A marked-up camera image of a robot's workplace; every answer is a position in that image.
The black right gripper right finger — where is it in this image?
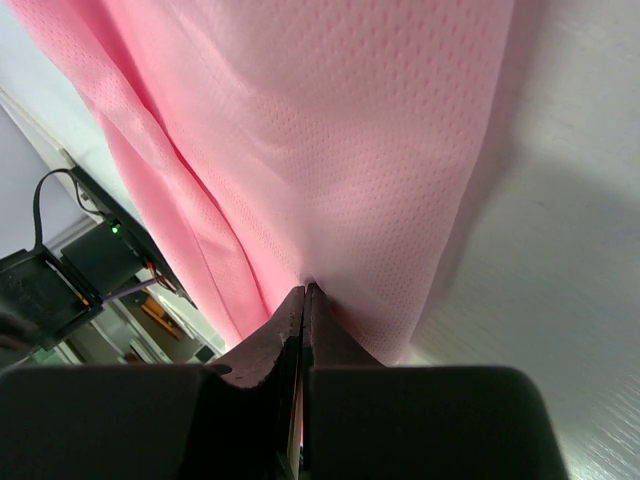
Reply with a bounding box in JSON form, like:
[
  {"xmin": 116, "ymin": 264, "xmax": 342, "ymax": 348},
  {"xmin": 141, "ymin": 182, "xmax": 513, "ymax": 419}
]
[{"xmin": 303, "ymin": 284, "xmax": 568, "ymax": 479}]

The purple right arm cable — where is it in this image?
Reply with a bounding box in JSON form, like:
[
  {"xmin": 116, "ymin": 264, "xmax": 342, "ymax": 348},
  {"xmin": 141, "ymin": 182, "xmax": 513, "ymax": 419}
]
[{"xmin": 102, "ymin": 278, "xmax": 159, "ymax": 303}]

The pink t shirt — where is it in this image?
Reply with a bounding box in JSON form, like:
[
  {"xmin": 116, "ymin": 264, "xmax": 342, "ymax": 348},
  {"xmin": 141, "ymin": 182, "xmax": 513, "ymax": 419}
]
[{"xmin": 10, "ymin": 1, "xmax": 514, "ymax": 364}]

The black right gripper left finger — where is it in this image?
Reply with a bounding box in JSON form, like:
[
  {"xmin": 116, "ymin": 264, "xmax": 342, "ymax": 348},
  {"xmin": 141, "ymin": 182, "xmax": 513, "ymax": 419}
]
[{"xmin": 1, "ymin": 287, "xmax": 304, "ymax": 479}]

